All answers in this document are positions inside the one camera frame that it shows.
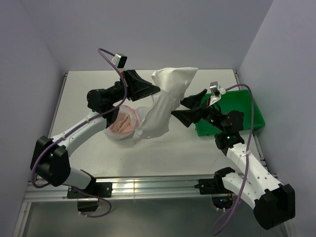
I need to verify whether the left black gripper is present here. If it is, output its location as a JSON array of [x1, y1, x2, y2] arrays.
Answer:
[[107, 70, 160, 105]]

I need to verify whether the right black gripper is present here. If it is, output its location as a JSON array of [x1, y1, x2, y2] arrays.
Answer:
[[171, 89, 226, 132]]

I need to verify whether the white cloth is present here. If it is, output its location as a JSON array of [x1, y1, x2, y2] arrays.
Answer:
[[133, 67, 198, 143]]

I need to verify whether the beige bra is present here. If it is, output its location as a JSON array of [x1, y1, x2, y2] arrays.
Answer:
[[109, 112, 136, 134]]

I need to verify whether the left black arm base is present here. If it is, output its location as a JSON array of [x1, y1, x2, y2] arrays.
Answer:
[[67, 182, 112, 215]]

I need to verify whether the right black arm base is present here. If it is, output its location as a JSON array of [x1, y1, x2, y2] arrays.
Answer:
[[194, 176, 234, 212]]

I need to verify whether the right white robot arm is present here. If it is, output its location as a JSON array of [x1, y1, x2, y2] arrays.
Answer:
[[172, 90, 296, 230]]

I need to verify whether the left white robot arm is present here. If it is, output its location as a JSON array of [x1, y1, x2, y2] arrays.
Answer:
[[30, 70, 160, 197]]

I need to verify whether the green plastic tray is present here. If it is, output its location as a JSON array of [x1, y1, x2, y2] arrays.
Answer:
[[195, 89, 265, 136]]

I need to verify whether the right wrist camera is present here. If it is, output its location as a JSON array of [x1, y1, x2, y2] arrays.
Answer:
[[209, 81, 226, 106]]

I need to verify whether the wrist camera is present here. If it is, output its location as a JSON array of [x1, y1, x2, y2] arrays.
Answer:
[[209, 81, 226, 106], [111, 53, 127, 69]]

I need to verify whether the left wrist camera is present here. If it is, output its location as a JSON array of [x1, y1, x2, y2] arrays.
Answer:
[[111, 53, 127, 69]]

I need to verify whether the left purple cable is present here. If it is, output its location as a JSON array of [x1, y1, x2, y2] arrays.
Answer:
[[31, 47, 129, 219]]

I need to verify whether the aluminium frame rail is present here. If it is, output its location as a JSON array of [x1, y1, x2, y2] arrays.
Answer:
[[23, 174, 214, 202]]

